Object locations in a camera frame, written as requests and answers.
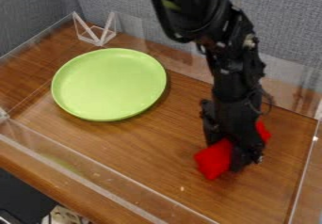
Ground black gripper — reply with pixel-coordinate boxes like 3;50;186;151
202;91;265;172

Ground red block toy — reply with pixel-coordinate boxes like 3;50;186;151
193;120;273;182

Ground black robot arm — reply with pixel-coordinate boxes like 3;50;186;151
151;0;266;171

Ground green round plate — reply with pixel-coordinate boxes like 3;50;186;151
52;48;167;121

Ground white power strip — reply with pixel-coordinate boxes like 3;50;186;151
40;205;92;224

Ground clear acrylic enclosure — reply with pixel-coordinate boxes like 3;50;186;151
0;16;322;224

